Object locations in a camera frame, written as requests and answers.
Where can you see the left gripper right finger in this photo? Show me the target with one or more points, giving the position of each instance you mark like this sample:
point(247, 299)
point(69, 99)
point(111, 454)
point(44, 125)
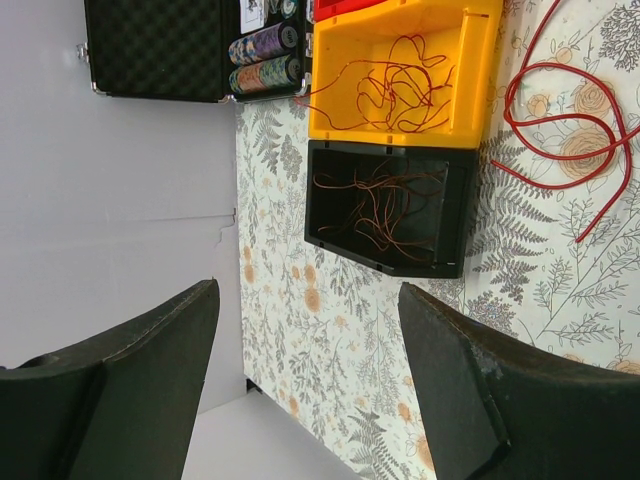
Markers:
point(494, 407)

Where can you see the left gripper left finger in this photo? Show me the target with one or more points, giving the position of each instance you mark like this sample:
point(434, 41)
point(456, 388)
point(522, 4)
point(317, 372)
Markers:
point(119, 405)

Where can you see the black bin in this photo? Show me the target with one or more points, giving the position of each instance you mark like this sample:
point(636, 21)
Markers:
point(402, 211)

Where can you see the dark red wires yellow bin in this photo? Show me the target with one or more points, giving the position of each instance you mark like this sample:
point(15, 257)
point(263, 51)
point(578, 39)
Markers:
point(407, 91)

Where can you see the floral table mat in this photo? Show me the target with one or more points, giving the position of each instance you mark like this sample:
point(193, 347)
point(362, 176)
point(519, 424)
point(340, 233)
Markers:
point(321, 334)

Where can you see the black poker chip case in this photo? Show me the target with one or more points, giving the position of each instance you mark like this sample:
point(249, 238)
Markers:
point(195, 50)

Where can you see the playing card deck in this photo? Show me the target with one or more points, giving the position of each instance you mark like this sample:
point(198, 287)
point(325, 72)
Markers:
point(252, 15)

